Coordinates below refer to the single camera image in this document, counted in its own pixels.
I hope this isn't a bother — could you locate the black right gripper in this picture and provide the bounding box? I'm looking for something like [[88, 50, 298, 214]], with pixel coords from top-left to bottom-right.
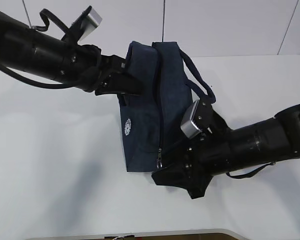
[[151, 129, 230, 199]]

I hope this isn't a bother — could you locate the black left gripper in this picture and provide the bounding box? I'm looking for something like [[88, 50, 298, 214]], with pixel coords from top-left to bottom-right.
[[62, 44, 144, 96]]

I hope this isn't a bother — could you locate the navy blue lunch bag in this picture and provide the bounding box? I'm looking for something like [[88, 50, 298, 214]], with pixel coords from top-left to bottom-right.
[[117, 41, 216, 173]]

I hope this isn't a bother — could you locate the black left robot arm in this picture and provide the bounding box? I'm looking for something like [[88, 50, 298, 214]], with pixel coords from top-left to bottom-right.
[[0, 6, 143, 96]]

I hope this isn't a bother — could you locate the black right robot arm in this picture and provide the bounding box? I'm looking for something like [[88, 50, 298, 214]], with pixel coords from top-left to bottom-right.
[[151, 100, 300, 199]]

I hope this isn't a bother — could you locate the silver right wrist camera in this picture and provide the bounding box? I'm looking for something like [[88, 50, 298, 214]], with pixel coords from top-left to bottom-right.
[[180, 99, 214, 139]]

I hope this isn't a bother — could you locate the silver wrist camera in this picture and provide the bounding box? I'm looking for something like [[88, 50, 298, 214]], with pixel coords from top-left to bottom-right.
[[70, 5, 103, 43], [180, 99, 214, 139]]

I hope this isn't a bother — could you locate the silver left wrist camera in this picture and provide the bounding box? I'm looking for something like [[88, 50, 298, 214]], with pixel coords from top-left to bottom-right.
[[70, 5, 103, 43]]

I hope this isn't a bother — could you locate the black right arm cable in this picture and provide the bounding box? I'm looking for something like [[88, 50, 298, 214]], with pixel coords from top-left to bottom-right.
[[224, 161, 277, 180]]

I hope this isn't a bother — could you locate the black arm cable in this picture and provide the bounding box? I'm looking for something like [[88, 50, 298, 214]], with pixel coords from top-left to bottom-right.
[[224, 161, 277, 180], [0, 8, 102, 90]]

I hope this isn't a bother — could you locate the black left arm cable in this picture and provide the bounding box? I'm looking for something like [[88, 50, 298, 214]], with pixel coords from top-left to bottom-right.
[[0, 8, 102, 90]]

